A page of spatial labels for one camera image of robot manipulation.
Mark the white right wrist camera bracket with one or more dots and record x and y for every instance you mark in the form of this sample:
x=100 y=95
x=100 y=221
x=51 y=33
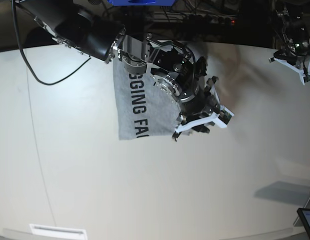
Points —
x=227 y=114

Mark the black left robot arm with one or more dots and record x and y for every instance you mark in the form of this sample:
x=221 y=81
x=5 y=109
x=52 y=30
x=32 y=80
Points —
x=291 y=23

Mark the tablet with dark frame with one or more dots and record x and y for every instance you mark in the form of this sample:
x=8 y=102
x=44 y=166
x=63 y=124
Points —
x=304 y=215

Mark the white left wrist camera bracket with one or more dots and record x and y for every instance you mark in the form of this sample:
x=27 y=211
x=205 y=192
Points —
x=296 y=48

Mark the grey T-shirt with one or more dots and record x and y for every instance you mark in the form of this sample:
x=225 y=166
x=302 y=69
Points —
x=143 y=109

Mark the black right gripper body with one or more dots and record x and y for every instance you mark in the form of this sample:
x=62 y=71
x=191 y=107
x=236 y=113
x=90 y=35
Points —
x=203 y=110

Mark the black power strip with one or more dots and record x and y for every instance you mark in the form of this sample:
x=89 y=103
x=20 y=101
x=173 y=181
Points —
x=213 y=19

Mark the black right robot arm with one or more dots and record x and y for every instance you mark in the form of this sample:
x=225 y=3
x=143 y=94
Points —
x=159 y=85

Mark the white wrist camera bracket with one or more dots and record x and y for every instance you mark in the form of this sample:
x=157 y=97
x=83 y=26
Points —
x=227 y=114
x=296 y=48

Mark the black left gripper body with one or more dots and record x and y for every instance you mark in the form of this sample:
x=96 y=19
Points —
x=296 y=61

